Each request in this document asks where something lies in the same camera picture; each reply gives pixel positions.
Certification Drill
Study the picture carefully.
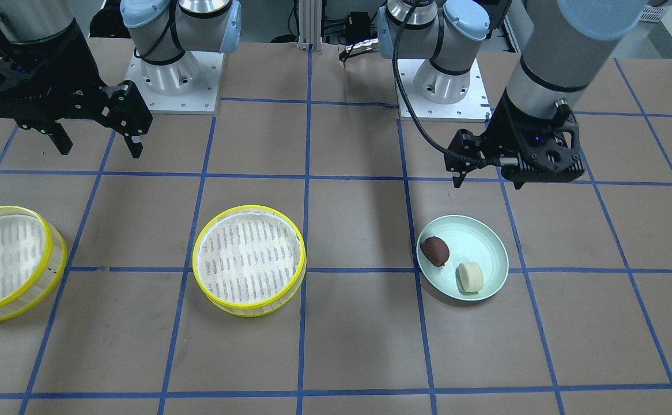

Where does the mint green plate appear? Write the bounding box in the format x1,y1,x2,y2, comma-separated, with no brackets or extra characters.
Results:
416,214,509,301

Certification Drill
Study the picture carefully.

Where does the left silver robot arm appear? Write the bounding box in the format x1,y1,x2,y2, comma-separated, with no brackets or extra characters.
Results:
376,1,647,189

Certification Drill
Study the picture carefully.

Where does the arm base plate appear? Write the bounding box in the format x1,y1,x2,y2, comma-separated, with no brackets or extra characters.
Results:
398,59,492,123
126,51,228,116

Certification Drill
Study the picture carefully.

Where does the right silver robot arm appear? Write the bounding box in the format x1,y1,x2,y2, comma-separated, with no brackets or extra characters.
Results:
0,1,242,158

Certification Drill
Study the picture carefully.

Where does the yellow rimmed steamer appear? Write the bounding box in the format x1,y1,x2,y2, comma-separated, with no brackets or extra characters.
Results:
0,206,69,321
191,205,307,318

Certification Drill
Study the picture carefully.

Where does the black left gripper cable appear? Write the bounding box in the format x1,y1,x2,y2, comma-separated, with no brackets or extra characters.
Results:
392,0,458,156

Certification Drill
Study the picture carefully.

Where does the dark red bun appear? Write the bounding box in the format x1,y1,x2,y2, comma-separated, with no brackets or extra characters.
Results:
420,236,450,267

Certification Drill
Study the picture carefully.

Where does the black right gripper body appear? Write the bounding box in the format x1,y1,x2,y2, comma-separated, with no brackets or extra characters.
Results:
0,20,112,128

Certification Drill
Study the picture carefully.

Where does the cream white bun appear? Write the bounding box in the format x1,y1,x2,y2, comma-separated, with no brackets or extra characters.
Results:
456,262,484,293

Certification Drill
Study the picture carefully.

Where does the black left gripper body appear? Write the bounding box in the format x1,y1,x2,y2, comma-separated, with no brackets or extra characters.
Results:
482,93,586,183

